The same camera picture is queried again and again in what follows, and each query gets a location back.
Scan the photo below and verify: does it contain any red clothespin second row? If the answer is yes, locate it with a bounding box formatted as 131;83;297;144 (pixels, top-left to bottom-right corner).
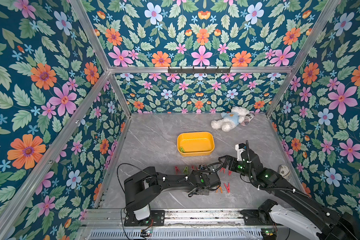
224;183;231;193

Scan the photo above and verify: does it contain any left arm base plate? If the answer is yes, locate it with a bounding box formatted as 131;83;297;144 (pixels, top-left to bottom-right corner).
124;206;165;227

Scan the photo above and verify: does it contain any white teddy bear blue shirt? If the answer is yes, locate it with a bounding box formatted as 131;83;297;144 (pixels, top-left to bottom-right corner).
211;107;250;132

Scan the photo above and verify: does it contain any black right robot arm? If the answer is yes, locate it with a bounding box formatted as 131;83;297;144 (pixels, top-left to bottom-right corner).
219;144;360;240

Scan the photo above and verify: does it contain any yellow plastic storage box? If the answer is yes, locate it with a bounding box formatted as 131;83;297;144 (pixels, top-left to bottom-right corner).
177;132;215;157

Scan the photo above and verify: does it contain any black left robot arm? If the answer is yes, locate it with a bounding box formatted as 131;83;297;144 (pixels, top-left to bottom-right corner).
124;167;221;221

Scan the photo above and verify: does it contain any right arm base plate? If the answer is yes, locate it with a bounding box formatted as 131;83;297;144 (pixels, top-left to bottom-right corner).
239;209;281;227

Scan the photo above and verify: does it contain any patterned pouch near bear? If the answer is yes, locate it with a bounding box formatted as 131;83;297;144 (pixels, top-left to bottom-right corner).
241;113;255;126

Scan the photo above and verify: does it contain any aluminium front rail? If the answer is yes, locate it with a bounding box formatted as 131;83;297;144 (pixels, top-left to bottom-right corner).
80;208;329;229

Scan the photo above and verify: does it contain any black hook rail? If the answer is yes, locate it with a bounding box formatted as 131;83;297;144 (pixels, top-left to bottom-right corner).
167;67;231;75

